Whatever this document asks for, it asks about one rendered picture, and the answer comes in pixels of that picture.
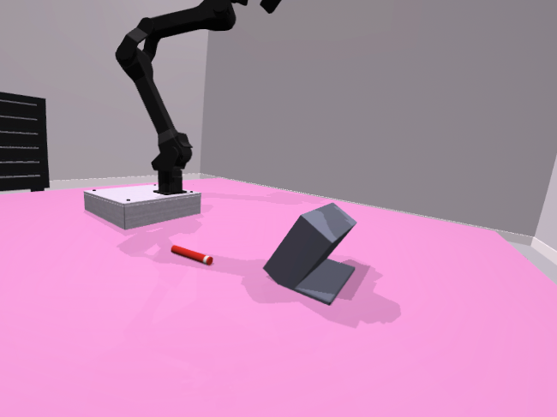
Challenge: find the grey square panel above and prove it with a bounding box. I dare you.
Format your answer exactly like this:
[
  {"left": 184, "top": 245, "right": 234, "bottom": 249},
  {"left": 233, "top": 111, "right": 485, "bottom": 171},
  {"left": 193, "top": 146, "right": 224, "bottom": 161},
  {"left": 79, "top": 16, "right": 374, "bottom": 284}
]
[{"left": 263, "top": 202, "right": 357, "bottom": 306}]

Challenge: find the red peg with white band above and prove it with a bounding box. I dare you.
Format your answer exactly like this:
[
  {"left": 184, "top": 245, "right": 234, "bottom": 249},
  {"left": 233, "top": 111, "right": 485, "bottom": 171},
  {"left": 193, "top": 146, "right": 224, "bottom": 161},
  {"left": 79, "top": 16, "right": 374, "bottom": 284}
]
[{"left": 171, "top": 245, "right": 213, "bottom": 265}]

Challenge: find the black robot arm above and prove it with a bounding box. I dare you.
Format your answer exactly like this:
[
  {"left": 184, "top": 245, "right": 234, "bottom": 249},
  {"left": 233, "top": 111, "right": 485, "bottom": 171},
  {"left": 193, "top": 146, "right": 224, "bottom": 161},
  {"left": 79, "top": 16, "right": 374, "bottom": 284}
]
[{"left": 115, "top": 0, "right": 248, "bottom": 195}]

